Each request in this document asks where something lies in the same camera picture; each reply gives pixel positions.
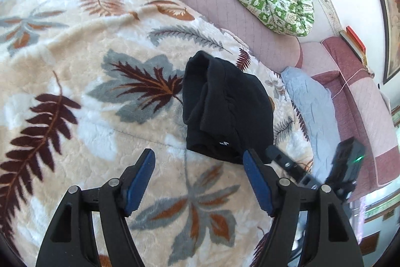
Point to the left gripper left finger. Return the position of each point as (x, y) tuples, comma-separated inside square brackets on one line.
[(70, 237)]

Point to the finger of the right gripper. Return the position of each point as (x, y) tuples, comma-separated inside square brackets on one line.
[(290, 167)]

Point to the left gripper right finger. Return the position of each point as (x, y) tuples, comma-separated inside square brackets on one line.
[(310, 227)]

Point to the black pants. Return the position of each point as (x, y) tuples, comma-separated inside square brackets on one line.
[(226, 111)]

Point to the pink quilted headboard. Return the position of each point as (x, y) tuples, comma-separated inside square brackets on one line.
[(360, 109)]

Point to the light blue quilted blanket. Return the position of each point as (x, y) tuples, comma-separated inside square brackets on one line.
[(316, 107)]

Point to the stack of books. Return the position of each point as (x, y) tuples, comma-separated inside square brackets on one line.
[(357, 47)]

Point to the leaf patterned fleece blanket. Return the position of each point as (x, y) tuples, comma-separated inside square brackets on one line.
[(86, 86)]

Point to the pink quilted bolster cushion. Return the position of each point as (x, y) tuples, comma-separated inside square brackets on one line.
[(275, 51)]

